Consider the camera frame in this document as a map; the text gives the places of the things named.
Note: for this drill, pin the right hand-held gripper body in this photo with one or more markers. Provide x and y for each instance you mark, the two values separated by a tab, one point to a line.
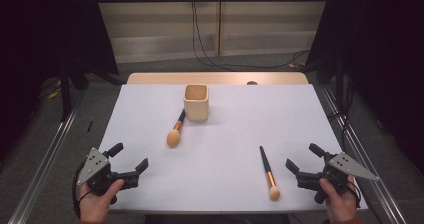
346	167

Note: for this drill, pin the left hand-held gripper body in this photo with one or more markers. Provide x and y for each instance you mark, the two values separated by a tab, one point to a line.
96	170

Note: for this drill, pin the small-headed makeup brush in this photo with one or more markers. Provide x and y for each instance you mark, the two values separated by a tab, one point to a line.
266	165

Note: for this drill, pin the large-headed makeup brush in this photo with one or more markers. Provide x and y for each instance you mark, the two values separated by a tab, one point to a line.
173	138

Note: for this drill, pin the cream square cup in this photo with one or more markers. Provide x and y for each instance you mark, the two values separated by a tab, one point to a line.
196	110

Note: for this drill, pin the person's left hand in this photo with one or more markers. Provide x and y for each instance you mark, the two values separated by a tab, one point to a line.
95	207

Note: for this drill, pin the person's right hand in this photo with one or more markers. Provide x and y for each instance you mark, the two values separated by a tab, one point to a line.
341	205

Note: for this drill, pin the small black floor object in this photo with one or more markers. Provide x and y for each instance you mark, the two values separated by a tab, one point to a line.
89	126

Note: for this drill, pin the white table sheet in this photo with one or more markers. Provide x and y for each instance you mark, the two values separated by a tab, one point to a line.
233	144

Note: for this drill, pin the yellow floor tape piece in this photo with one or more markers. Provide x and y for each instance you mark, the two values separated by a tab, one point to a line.
53	94

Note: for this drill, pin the small brown round object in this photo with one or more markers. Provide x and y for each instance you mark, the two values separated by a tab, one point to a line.
252	82

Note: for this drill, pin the black curtain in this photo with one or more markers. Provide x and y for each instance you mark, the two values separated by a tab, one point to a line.
40	34
383	50

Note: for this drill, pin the aluminium floor rail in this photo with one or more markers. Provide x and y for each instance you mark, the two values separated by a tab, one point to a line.
47	164
388	200

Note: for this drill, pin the black metal stand post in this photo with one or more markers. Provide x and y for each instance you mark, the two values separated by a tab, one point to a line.
65	94

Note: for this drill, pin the beige vertical post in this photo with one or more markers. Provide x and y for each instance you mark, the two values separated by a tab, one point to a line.
219	24

